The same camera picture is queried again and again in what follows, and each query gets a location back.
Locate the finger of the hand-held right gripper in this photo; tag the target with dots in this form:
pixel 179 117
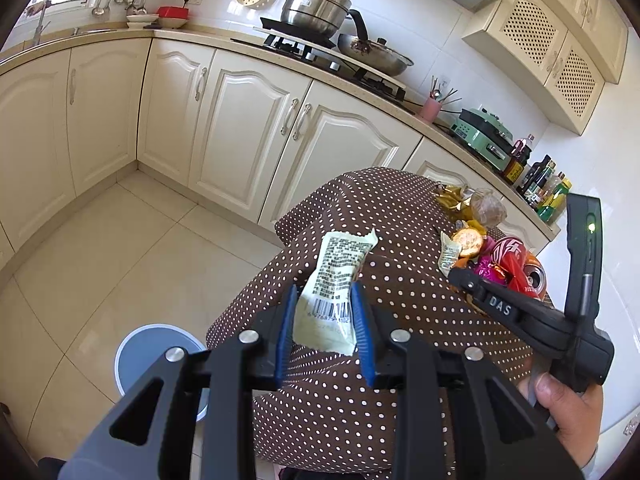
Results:
pixel 500 306

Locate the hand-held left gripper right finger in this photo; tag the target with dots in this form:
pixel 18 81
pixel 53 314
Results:
pixel 362 332

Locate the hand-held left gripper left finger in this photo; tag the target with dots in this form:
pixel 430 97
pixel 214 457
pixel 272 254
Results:
pixel 283 332

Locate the white barcode snack wrapper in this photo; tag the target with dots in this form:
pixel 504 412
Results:
pixel 335 270

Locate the orange peel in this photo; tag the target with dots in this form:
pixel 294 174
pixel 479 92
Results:
pixel 469 243

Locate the blue round bin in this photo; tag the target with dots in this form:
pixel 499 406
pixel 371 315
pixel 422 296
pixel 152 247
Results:
pixel 145 355

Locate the person's right hand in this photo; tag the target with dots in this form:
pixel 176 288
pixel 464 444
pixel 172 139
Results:
pixel 575 425

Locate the pink candy wrapper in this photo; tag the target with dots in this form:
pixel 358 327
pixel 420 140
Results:
pixel 492 269

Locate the red soda can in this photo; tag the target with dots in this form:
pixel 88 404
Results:
pixel 520 265

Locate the small cream printed wrapper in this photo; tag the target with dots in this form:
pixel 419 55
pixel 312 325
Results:
pixel 450 255

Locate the clear plastic bag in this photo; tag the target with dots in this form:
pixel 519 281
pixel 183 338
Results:
pixel 487 207

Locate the gold foil wrapper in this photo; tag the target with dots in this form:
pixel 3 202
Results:
pixel 452 202

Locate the brown polka-dot cloth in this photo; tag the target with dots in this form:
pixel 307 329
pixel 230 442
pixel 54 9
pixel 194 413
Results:
pixel 400 220

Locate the green-labelled bottle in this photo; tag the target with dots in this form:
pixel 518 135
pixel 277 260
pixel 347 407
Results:
pixel 544 187

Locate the black sauce bottle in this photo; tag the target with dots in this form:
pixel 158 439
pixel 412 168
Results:
pixel 534 177

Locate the red-capped dark sauce bottle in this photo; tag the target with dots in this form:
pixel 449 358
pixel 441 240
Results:
pixel 516 162

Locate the green electric cooker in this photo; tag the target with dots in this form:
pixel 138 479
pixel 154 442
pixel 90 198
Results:
pixel 482 132

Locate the pink utensil holder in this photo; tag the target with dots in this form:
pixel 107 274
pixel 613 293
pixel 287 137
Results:
pixel 430 109

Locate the cream lower kitchen cabinets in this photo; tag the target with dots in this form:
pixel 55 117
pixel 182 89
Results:
pixel 240 120

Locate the cream kitchen cabinets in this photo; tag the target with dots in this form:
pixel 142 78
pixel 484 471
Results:
pixel 240 120
pixel 545 35

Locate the cream upper kitchen cabinets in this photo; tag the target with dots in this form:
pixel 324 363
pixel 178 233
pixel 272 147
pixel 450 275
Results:
pixel 545 35

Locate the black gas stove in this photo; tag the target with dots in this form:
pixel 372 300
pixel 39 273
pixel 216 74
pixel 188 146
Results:
pixel 310 52

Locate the stacked steel pot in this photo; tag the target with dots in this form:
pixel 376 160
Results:
pixel 315 5

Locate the red bowl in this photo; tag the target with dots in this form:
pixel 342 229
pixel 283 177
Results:
pixel 173 15

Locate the stacked white bowls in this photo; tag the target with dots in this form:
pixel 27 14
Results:
pixel 142 20

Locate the steel faucet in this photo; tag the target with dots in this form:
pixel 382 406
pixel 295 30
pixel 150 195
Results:
pixel 44 10

